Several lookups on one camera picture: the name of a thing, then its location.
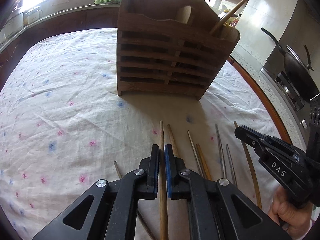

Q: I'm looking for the metal chopstick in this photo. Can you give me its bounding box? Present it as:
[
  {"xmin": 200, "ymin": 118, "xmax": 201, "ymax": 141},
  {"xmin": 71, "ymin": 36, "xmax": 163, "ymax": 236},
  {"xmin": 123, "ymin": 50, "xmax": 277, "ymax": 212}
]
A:
[
  {"xmin": 187, "ymin": 131, "xmax": 203, "ymax": 178},
  {"xmin": 215, "ymin": 124, "xmax": 227, "ymax": 178}
]

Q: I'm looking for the thin brown chopstick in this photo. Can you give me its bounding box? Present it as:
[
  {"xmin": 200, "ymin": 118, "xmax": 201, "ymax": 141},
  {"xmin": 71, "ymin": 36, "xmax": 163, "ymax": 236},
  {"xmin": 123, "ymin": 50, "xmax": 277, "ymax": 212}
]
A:
[{"xmin": 233, "ymin": 120, "xmax": 263, "ymax": 210}]

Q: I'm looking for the light wooden chopstick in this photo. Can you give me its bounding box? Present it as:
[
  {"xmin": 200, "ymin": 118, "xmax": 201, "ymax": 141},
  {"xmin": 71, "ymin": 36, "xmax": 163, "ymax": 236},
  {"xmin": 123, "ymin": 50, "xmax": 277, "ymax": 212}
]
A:
[{"xmin": 209, "ymin": 0, "xmax": 248, "ymax": 35}]

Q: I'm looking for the person right hand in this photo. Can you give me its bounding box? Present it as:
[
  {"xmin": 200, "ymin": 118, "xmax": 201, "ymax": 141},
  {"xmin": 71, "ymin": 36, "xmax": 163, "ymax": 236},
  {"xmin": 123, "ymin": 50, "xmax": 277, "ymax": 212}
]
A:
[{"xmin": 267, "ymin": 186, "xmax": 313, "ymax": 239}]

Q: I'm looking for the floral white tablecloth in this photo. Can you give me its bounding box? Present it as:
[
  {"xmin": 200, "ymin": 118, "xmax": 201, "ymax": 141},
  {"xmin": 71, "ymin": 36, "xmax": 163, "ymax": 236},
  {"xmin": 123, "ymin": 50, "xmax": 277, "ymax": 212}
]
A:
[{"xmin": 1, "ymin": 29, "xmax": 279, "ymax": 239}]

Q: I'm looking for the black wok with lid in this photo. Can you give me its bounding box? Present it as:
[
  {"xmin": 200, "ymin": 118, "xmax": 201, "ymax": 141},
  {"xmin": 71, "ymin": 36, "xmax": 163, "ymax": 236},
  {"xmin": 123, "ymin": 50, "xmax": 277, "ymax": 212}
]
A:
[{"xmin": 261, "ymin": 27, "xmax": 319, "ymax": 102}]

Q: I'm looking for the gas stove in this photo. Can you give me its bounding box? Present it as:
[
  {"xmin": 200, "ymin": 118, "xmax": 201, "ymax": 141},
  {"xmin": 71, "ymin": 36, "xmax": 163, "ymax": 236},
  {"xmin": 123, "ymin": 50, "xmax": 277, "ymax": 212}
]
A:
[{"xmin": 274, "ymin": 70, "xmax": 310, "ymax": 112}]

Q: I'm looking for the wooden utensil holder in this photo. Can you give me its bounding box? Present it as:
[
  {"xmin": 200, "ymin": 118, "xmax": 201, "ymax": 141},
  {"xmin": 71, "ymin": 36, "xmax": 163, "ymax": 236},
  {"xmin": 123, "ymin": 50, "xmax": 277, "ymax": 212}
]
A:
[{"xmin": 117, "ymin": 0, "xmax": 240, "ymax": 99}]

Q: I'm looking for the small white cooker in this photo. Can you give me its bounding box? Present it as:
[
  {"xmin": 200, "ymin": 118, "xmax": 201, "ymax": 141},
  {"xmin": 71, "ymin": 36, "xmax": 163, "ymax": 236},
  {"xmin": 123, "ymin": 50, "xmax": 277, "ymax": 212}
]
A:
[{"xmin": 24, "ymin": 5, "xmax": 43, "ymax": 25}]

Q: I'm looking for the large white slow cooker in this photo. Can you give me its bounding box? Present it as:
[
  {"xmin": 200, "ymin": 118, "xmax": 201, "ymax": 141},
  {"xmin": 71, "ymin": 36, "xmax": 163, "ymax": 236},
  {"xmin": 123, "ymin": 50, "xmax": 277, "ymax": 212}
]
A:
[{"xmin": 1, "ymin": 10, "xmax": 24, "ymax": 42}]

